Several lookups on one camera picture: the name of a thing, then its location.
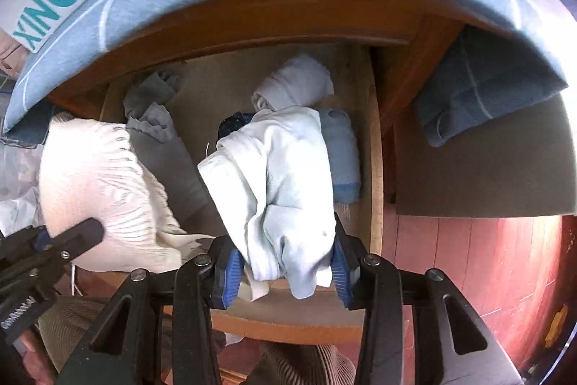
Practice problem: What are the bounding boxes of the light blue underwear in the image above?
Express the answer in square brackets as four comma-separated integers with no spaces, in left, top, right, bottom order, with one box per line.
[318,108,362,203]

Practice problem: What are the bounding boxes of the yellow plastic item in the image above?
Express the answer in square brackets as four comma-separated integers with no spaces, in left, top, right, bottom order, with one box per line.
[543,304,569,350]

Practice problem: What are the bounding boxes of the plastic-wrapped leaf print bedding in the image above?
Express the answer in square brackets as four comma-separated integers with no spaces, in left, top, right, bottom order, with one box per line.
[0,141,46,232]

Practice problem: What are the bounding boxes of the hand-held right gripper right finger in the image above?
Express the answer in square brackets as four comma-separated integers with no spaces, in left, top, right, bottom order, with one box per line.
[331,214,524,385]

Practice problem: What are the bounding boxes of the wooden drawer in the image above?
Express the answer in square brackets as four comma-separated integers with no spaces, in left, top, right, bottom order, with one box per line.
[97,42,386,345]

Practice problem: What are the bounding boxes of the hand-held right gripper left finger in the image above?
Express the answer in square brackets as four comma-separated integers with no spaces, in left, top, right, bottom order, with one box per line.
[56,234,246,385]

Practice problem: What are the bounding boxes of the dark blue patterned underwear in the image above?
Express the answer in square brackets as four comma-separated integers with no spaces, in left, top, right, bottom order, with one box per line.
[217,111,255,140]

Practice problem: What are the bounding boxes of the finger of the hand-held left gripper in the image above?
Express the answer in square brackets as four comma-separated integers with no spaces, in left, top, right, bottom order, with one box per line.
[0,218,106,291]
[0,227,51,253]

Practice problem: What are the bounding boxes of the person's right leg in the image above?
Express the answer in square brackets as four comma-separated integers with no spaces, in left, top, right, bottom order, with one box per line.
[257,342,357,385]

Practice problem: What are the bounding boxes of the grey socks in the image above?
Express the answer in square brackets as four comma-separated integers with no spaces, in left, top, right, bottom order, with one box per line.
[123,69,210,219]

